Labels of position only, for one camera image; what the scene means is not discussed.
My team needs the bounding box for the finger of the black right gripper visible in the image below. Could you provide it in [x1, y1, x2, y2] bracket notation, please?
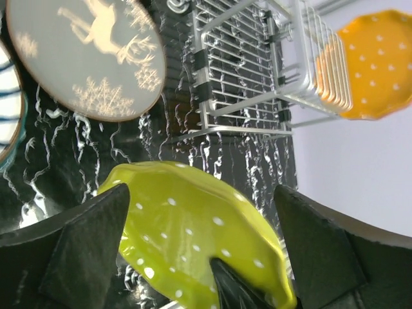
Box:
[209, 257, 300, 309]

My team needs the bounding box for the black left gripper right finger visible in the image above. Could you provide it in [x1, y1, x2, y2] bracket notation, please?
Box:
[274, 185, 411, 308]

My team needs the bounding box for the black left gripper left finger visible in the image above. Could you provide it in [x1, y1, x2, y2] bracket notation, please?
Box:
[1, 183, 130, 308]

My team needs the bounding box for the green dotted plate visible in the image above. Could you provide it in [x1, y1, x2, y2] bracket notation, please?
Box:
[98, 161, 287, 308]

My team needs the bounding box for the white blue striped plate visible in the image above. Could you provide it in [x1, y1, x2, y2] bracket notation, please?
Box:
[0, 41, 24, 161]

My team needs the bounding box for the orange dotted plate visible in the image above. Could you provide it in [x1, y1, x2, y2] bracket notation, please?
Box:
[308, 10, 411, 120]

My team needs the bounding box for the metal dish rack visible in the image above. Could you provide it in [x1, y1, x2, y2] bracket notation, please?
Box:
[167, 1, 353, 140]

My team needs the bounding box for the black marble pattern mat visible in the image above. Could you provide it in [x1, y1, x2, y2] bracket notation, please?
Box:
[0, 0, 300, 309]

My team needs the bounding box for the grey deer plate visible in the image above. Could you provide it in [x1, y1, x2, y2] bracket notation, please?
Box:
[6, 0, 167, 122]

